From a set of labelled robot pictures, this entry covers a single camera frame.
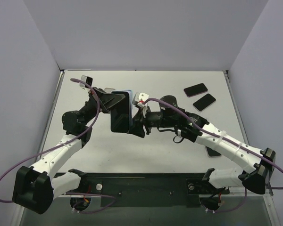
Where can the black phone from beige case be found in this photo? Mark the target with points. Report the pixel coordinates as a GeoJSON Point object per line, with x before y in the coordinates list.
{"type": "Point", "coordinates": [204, 102]}

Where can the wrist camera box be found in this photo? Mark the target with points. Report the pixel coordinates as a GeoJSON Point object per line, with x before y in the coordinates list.
{"type": "Point", "coordinates": [139, 101]}
{"type": "Point", "coordinates": [88, 80]}

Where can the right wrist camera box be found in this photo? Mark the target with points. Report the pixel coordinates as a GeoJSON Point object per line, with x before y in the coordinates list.
{"type": "Point", "coordinates": [139, 101]}

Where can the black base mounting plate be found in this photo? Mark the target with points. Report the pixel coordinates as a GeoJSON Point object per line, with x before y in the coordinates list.
{"type": "Point", "coordinates": [150, 189]}

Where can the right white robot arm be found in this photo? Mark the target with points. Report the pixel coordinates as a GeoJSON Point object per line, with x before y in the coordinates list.
{"type": "Point", "coordinates": [255, 166]}

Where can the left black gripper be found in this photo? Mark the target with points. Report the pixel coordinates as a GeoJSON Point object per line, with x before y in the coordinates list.
{"type": "Point", "coordinates": [99, 100]}

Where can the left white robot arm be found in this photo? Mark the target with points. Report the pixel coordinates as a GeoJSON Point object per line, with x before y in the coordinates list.
{"type": "Point", "coordinates": [37, 186]}

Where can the aluminium frame rail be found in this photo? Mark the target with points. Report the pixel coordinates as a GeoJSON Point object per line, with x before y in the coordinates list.
{"type": "Point", "coordinates": [108, 152]}

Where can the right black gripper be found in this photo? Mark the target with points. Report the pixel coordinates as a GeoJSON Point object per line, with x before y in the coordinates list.
{"type": "Point", "coordinates": [145, 121]}

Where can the light blue phone case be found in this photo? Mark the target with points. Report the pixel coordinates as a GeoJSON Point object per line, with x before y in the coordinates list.
{"type": "Point", "coordinates": [128, 95]}

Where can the purple phone from blue case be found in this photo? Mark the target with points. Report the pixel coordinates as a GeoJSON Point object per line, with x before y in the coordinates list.
{"type": "Point", "coordinates": [195, 90]}

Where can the beige phone case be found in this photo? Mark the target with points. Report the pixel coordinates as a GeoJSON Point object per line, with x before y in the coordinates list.
{"type": "Point", "coordinates": [108, 90]}

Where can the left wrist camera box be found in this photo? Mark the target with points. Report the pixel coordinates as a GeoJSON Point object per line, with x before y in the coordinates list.
{"type": "Point", "coordinates": [88, 80]}

